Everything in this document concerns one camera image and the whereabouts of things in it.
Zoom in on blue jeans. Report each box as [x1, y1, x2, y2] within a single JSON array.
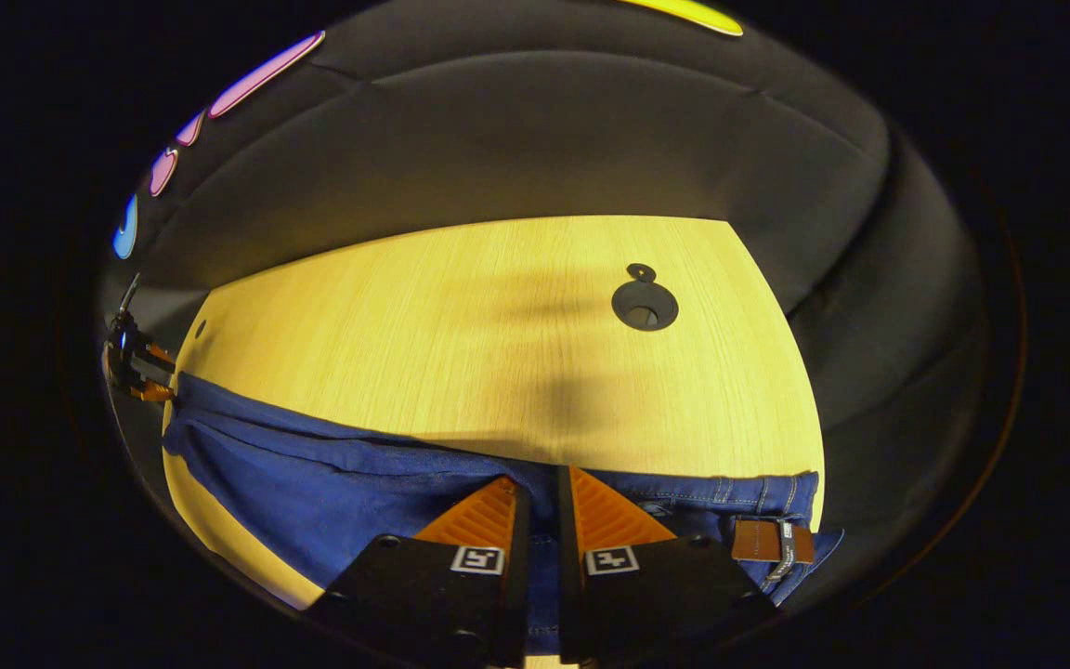
[[162, 372, 844, 651]]

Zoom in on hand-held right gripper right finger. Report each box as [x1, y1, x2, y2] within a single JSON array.
[[556, 465, 779, 666]]

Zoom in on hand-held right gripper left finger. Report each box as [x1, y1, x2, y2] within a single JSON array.
[[306, 476, 533, 668]]

